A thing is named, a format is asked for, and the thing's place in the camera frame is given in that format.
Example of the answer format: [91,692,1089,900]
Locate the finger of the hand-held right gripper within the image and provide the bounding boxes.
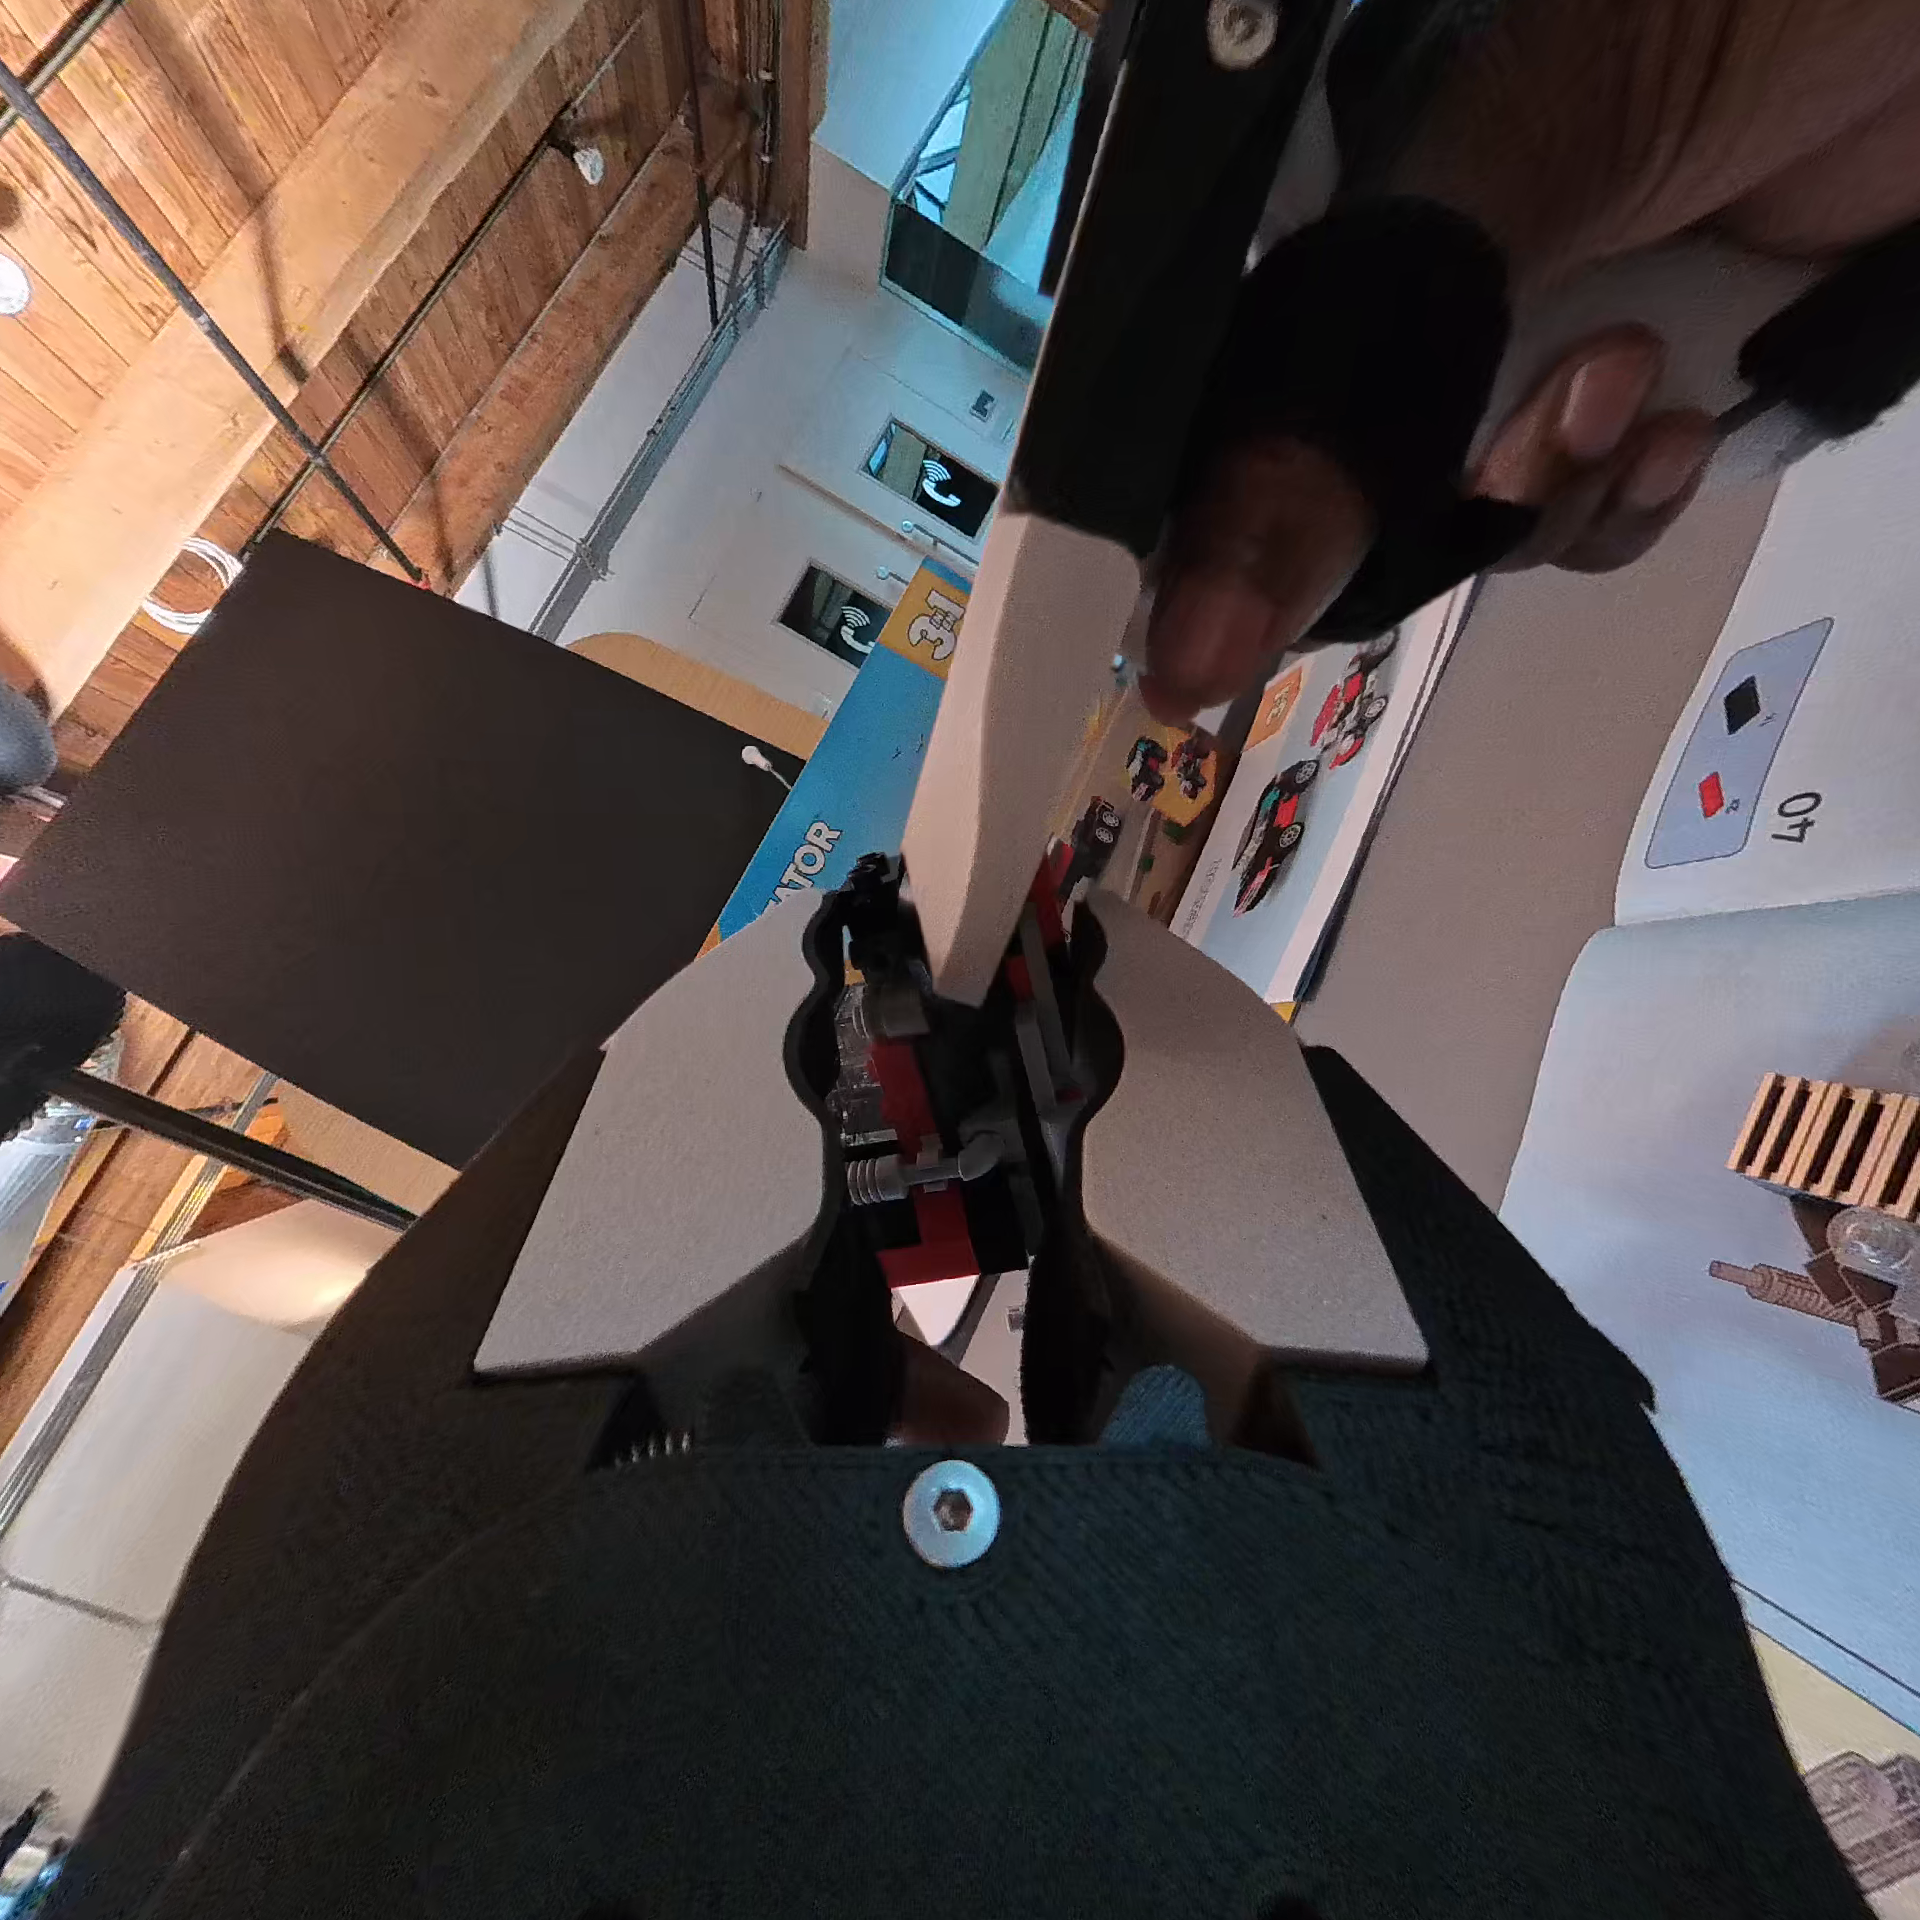
[902,508,1151,1009]

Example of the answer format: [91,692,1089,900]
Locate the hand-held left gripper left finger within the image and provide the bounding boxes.
[472,855,902,1445]

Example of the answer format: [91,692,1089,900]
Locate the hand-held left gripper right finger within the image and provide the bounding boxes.
[1023,891,1431,1448]

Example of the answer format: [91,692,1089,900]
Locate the black red lego truck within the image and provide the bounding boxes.
[829,848,1103,1292]

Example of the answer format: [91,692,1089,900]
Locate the large lego set box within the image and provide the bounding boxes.
[701,557,1233,965]

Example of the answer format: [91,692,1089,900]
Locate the person's left hand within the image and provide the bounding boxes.
[901,1347,1010,1448]

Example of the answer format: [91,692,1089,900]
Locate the person's right hand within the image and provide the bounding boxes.
[1143,0,1920,725]

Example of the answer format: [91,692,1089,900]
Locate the closed instruction booklets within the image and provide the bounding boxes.
[1169,591,1479,1003]

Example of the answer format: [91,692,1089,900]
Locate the open instruction booklet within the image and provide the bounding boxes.
[1499,404,1920,1920]

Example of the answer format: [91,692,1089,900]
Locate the black metal pole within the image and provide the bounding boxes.
[0,1049,422,1233]

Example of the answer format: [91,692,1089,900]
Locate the black board panel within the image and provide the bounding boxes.
[0,533,798,1085]

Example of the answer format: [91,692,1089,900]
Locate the white cable coil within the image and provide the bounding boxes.
[141,536,241,633]

